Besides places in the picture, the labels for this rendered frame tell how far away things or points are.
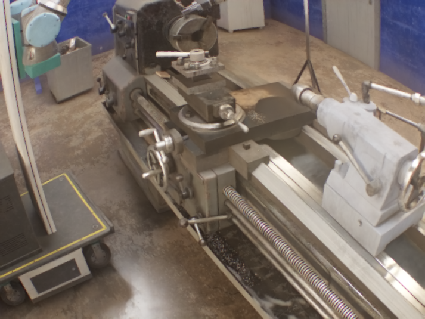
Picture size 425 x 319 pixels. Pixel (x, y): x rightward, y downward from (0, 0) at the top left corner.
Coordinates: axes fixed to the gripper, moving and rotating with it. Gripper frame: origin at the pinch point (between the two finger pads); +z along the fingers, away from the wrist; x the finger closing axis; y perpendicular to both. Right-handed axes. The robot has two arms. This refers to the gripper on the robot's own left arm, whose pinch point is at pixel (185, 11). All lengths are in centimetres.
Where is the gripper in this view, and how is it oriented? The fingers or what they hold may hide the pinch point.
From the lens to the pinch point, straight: 241.2
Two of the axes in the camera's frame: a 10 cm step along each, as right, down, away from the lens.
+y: 3.8, 6.6, 6.5
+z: -8.8, 4.8, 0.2
